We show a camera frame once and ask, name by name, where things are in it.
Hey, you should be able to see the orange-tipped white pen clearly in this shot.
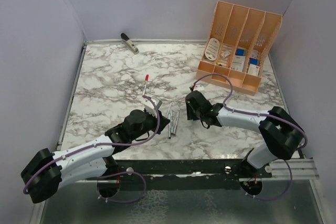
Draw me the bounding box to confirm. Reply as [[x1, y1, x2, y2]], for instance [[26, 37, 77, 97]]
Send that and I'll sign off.
[[167, 103, 172, 140]]

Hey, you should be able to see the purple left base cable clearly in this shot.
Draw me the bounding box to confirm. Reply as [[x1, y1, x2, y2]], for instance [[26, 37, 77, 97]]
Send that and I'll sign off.
[[96, 171, 148, 204]]

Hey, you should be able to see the orange desk organizer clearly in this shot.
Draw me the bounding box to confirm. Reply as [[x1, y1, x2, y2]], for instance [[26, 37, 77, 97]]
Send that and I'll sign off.
[[196, 1, 282, 95]]

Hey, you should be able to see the magenta-tipped white pen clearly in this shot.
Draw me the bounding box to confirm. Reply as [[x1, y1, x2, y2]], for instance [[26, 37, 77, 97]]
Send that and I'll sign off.
[[173, 110, 180, 135]]

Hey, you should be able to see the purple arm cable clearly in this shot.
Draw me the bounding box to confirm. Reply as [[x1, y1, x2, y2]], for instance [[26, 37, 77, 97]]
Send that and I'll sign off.
[[191, 74, 308, 154], [23, 95, 162, 195]]

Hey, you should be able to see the red-tipped white pen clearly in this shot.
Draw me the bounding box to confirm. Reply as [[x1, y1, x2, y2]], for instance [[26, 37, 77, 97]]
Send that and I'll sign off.
[[142, 74, 149, 95]]

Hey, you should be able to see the purple-tipped white pen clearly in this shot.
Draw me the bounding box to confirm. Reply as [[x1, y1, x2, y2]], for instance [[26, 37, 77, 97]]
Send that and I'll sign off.
[[170, 110, 175, 138]]

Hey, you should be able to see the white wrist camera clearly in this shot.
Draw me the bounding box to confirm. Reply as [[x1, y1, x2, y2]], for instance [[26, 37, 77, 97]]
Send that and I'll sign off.
[[143, 96, 162, 117], [190, 83, 205, 92]]

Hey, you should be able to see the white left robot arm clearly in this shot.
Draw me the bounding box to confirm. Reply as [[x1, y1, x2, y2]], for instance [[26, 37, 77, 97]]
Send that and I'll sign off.
[[20, 110, 170, 204]]

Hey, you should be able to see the grey black stapler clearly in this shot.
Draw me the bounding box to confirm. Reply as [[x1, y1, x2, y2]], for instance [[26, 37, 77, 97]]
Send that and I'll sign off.
[[120, 33, 139, 55]]

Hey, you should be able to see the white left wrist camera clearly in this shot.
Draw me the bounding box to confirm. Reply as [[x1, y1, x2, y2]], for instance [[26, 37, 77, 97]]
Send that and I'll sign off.
[[143, 96, 162, 117]]

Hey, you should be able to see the white paper box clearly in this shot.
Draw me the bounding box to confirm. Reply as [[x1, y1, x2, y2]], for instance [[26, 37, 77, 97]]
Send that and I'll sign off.
[[231, 55, 246, 72]]

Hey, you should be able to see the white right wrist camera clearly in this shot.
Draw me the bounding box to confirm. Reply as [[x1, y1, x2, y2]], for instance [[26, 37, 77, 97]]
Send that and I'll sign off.
[[190, 83, 205, 92]]

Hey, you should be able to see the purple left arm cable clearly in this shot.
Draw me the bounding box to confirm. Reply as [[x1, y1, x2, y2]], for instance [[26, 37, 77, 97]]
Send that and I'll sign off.
[[23, 95, 162, 195]]

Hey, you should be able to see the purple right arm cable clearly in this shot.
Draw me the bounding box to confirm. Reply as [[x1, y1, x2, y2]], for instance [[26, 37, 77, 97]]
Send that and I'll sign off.
[[191, 74, 308, 154]]

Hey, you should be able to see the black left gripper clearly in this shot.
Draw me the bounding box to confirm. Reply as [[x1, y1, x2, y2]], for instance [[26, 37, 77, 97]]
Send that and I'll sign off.
[[131, 110, 170, 141]]

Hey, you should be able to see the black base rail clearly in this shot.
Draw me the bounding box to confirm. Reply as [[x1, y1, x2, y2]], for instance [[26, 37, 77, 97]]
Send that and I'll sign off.
[[97, 159, 272, 191]]

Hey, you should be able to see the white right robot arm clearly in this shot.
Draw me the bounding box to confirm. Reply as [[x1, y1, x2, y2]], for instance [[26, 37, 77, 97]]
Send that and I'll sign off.
[[185, 91, 307, 177]]

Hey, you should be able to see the blue white box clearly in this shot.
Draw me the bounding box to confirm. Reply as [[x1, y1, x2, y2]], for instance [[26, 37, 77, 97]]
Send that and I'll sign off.
[[235, 48, 247, 56]]

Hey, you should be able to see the white oval perforated plate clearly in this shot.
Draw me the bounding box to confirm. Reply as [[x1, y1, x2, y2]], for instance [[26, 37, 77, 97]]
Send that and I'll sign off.
[[204, 38, 220, 61]]

